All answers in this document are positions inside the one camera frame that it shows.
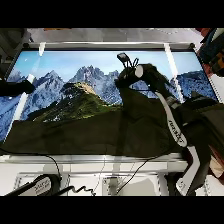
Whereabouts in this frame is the dark green garment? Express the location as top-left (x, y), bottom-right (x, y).
top-left (0, 87), bottom-right (188, 158)

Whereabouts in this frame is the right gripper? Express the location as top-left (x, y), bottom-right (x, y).
top-left (114, 67), bottom-right (136, 90)

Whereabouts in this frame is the coiled black cable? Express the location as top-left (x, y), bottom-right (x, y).
top-left (58, 184), bottom-right (97, 197)

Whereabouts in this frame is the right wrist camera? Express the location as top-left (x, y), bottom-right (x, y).
top-left (116, 52), bottom-right (132, 70)

